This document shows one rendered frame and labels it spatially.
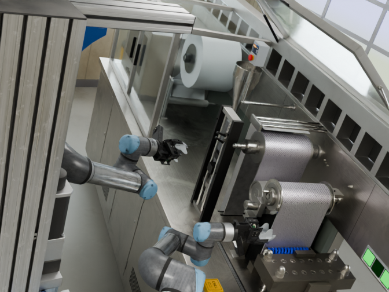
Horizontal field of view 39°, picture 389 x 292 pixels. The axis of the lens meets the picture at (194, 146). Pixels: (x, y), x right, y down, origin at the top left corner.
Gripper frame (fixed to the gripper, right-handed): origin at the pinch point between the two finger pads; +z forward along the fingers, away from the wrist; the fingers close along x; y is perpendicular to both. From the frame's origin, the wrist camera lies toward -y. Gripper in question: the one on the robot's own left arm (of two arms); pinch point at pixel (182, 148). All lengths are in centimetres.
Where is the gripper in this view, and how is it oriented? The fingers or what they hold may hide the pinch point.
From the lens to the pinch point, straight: 234.9
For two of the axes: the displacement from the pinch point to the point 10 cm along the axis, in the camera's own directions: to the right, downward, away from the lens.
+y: 4.1, 8.0, -4.4
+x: 6.7, -5.9, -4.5
